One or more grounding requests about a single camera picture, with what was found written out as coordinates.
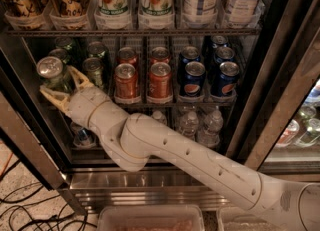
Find green can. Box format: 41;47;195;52
82;57;106;90
55;37;80;55
48;48;71;64
294;105;320;147
87;41;109;62
36;56;74;93

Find clear plastic bin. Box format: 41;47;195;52
217;207;276;231
96;205;205;231

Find back right Pepsi can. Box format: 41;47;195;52
202;35;229;55

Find back left orange can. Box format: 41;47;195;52
117;47;139;68

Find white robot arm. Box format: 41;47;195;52
40;66;320;231

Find front left Pepsi can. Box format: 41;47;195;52
179;61;206;97

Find middle right Pepsi can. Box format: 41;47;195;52
208;46;235;73

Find orange floor cable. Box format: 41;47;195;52
0;141;15;179

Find green can behind door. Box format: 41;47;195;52
294;105;320;147

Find middle water bottle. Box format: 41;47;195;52
178;111;199;140

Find front right orange can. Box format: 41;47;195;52
149;62;172;99

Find top wire shelf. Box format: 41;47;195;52
5;28;261;37

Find pepsi can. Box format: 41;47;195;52
179;61;206;97
178;45;201;74
210;61;240;97
202;35;229;55
208;46;235;73

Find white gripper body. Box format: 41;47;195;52
66;86;110;128

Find front left orange can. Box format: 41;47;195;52
114;63;138;99

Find back left Pepsi can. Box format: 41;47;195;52
178;45;201;74

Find orange can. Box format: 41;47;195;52
117;47;139;68
150;46;171;64
114;63;138;99
149;62;172;99

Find wire shelf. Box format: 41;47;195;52
97;101;230;112
5;28;261;37

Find middle wire shelf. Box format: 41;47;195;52
97;101;230;112

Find water bottle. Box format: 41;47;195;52
152;110;167;125
197;110;224;148
178;111;199;140

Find black floor cables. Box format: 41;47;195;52
0;158;98;231

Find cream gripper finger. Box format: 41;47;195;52
68;65;94;90
40;85;70;113

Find right water bottle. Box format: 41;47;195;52
197;110;224;148

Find left clear plastic bin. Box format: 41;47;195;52
96;205;205;231

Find left slim blue can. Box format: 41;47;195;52
70;122;96;148

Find right clear plastic bin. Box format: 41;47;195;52
217;207;276;231

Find back right orange can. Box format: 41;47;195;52
150;46;171;64

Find red can behind door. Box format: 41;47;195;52
276;120;300;147

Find open fridge glass door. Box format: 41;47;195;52
222;0;320;181

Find left water bottle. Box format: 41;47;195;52
152;110;167;125

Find front right Pepsi can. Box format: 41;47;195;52
210;61;240;97

